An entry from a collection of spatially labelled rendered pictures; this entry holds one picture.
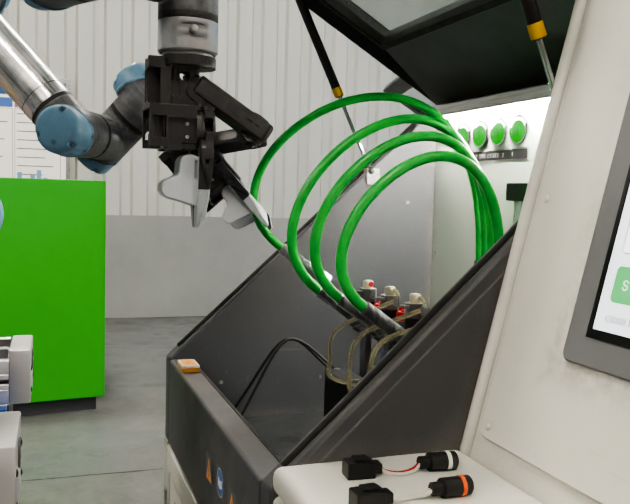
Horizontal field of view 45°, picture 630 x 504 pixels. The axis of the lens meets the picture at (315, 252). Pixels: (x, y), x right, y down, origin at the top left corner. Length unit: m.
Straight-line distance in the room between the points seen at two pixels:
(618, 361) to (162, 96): 0.60
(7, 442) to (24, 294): 3.53
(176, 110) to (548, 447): 0.57
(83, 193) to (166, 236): 3.33
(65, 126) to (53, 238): 3.20
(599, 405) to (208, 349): 0.88
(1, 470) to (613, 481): 0.59
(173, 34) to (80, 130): 0.29
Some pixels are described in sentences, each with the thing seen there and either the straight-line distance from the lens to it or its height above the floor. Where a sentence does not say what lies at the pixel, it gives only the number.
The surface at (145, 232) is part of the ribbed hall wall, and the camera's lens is 7.64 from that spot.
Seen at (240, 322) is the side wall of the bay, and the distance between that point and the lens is 1.47.
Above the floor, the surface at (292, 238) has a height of 1.20.
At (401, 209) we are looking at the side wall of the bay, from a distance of 1.57.
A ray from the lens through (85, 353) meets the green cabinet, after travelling 4.50.
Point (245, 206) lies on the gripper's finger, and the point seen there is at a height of 1.24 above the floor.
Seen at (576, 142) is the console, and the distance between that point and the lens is 0.86.
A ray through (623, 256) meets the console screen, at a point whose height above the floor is 1.21.
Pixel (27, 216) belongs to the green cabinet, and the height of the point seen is 1.10.
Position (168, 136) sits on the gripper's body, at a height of 1.33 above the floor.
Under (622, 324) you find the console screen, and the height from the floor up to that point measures 1.16.
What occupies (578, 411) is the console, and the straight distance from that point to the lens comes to 0.76.
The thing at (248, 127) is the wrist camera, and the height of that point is 1.34.
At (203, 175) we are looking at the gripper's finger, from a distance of 0.96.
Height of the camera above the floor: 1.26
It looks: 4 degrees down
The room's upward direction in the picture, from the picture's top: 2 degrees clockwise
